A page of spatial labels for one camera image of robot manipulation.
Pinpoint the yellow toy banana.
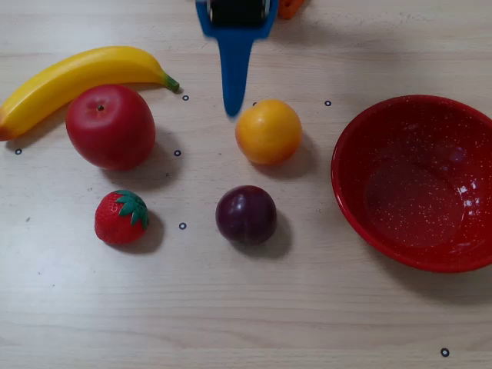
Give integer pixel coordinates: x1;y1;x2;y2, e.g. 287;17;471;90
0;45;181;142

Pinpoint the yellow-orange round fruit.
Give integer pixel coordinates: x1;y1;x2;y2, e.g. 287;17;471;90
234;98;304;166

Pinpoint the dark purple plum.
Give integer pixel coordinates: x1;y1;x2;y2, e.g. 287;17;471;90
214;184;278;246

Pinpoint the red speckled bowl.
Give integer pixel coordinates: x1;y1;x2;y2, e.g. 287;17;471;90
330;95;492;274

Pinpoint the red toy apple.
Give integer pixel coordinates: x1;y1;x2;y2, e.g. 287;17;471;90
65;84;157;171

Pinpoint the red toy strawberry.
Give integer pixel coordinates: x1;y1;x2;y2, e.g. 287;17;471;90
94;189;150;245

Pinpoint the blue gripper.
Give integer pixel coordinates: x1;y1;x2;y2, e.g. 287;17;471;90
194;0;280;118

